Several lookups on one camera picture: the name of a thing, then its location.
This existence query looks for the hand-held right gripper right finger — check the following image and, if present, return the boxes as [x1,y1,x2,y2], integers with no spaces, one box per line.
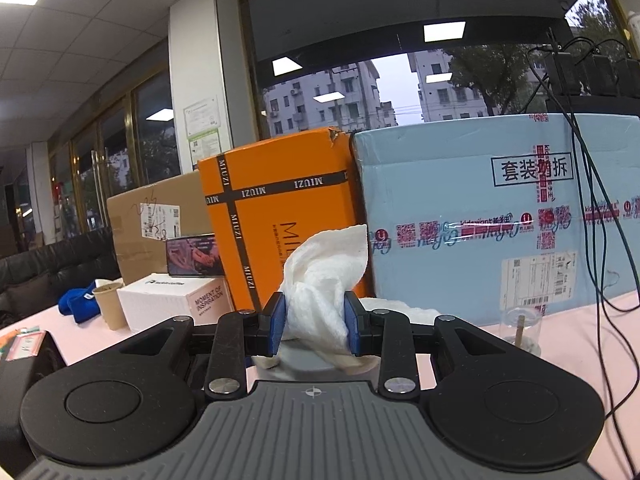
[343,291,507,397]

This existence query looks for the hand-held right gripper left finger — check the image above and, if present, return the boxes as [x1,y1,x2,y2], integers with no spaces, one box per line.
[116,291,287,402]

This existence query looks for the grey container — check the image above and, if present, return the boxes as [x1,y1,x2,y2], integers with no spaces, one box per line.
[252,342,382,385]

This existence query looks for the white cleaning cloth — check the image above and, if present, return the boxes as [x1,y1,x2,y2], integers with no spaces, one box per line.
[252,223,373,377]

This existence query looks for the white tissue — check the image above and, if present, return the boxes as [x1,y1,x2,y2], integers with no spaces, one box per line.
[360,297,442,322]

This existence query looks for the smartphone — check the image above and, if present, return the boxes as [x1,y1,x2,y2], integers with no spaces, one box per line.
[165,233,226,277]

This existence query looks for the white box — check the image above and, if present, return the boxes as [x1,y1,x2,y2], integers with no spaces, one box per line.
[117,274,237,332]

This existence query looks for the orange cardboard box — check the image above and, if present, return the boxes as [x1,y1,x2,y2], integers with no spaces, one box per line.
[197,127,374,314]

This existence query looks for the brown cardboard box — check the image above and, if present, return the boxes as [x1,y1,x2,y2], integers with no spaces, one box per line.
[106,170,212,287]

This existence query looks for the brown paper cup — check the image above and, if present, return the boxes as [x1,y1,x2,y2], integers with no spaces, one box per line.
[91,282,125,331]

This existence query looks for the clear plastic cup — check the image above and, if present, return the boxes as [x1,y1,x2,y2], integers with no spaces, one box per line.
[501,304,544,356]

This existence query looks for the light blue cardboard box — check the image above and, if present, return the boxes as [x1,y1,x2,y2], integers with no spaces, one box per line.
[349,112,640,327]

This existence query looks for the blue cloth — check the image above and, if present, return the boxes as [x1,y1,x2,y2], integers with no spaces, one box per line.
[57,282,104,325]

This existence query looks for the black leather sofa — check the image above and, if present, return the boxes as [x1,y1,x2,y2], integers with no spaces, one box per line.
[0,226,122,330]

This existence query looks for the pink card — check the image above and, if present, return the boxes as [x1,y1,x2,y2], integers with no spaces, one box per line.
[4,334,47,362]

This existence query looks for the black chargers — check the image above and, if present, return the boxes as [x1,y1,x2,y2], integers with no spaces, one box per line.
[542,42,640,99]

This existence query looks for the green wall notice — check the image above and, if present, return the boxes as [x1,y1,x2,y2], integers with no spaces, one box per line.
[187,129,222,171]

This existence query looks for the white wall notice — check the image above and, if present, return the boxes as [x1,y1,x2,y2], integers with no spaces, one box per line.
[182,95,221,134]

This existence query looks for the metal door handle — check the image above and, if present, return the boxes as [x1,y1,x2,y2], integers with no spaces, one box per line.
[89,147,109,234]

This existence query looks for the black cable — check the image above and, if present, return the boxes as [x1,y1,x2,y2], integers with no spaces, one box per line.
[565,35,640,421]
[524,30,632,461]

